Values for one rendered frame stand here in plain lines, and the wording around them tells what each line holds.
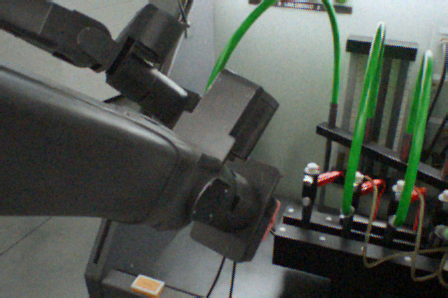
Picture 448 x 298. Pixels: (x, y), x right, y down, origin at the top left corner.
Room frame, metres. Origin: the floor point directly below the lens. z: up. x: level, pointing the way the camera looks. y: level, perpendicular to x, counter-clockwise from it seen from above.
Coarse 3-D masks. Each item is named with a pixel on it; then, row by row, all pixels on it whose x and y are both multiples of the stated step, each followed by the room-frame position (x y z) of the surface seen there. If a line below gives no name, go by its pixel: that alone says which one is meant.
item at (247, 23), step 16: (272, 0) 0.72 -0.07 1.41; (320, 0) 0.83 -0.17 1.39; (256, 16) 0.69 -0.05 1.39; (240, 32) 0.67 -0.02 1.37; (336, 32) 0.86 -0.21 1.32; (224, 48) 0.66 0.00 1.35; (336, 48) 0.87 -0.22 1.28; (224, 64) 0.64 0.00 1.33; (336, 64) 0.88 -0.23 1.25; (336, 80) 0.88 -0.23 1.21; (336, 96) 0.88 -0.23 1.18
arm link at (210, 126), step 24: (216, 96) 0.34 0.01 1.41; (240, 96) 0.33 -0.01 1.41; (264, 96) 0.35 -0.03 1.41; (192, 120) 0.33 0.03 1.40; (216, 120) 0.32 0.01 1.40; (240, 120) 0.33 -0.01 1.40; (264, 120) 0.35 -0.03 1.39; (216, 144) 0.31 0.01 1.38; (240, 144) 0.33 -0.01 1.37; (192, 192) 0.25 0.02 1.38; (216, 192) 0.27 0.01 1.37; (192, 216) 0.24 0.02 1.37
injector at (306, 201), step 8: (304, 176) 0.70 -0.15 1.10; (312, 184) 0.69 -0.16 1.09; (304, 192) 0.69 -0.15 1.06; (312, 192) 0.69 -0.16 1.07; (304, 200) 0.67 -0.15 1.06; (312, 200) 0.69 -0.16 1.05; (304, 208) 0.70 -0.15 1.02; (312, 208) 0.70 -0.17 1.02; (304, 216) 0.70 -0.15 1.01; (304, 224) 0.69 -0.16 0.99
